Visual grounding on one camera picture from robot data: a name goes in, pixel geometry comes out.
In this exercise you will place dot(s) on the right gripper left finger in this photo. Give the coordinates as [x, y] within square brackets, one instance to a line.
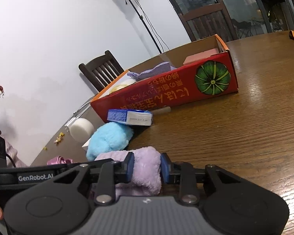
[112, 173]

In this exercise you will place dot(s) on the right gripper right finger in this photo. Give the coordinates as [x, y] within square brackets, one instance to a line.
[182, 174]

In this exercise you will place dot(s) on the light blue fluffy plush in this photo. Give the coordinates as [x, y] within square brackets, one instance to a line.
[109, 137]

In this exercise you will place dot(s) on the lilac fluffy towel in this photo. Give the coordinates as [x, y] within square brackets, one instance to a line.
[146, 180]

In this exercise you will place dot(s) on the white foam ball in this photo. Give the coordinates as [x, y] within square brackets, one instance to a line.
[81, 130]

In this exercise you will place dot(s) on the pink flower vase wrap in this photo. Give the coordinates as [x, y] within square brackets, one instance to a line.
[14, 155]

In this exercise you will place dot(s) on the white wedge box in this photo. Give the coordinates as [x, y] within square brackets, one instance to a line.
[85, 146]

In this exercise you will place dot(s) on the purple satin scrunchie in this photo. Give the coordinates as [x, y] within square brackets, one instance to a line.
[59, 160]

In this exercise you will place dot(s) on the blue white tissue pack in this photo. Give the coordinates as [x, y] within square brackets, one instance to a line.
[130, 117]

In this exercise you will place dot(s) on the small yellow candies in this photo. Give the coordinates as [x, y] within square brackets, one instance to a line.
[54, 141]

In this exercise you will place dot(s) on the yellow plush toy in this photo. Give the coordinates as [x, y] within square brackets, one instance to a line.
[122, 85]

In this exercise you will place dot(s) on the dark wooden chair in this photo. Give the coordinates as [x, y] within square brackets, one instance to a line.
[102, 70]

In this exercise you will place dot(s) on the red cardboard box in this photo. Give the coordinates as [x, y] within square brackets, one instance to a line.
[210, 77]

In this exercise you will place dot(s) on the purple cloth in box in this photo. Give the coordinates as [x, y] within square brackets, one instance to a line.
[163, 67]

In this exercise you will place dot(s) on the pink sponge block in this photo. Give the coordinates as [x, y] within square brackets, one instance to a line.
[201, 55]

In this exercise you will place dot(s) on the wooden chair by window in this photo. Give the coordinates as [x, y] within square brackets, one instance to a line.
[207, 21]

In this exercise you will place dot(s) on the white charger with cable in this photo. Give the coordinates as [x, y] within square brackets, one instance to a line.
[81, 110]

